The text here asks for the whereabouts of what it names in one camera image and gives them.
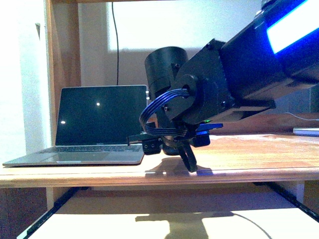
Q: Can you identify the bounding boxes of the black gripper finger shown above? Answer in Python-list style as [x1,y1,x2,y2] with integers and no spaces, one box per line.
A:
[178,143,197,172]

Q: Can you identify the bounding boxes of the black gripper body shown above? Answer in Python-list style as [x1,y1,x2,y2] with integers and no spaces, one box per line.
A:
[127,122,223,155]

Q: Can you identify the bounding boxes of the wooden desk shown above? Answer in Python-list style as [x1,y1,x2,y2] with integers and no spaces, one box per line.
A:
[0,0,319,239]

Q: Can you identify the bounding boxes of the grey laptop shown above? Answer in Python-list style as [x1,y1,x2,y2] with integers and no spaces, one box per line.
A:
[3,85,148,167]

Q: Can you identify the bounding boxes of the wooden keyboard tray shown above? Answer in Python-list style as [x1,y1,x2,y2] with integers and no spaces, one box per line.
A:
[19,208,319,239]

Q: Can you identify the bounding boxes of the silver closed device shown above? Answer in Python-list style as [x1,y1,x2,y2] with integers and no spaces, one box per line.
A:
[293,128,319,137]

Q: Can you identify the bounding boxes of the blue ribbon cable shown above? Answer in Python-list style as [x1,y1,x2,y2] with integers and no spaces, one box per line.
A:
[139,89,197,137]

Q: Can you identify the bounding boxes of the white charging cable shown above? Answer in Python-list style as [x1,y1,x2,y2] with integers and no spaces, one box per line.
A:
[285,112,319,121]

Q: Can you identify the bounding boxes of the black hanging cable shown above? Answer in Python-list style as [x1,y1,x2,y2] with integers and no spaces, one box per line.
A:
[111,1,120,86]

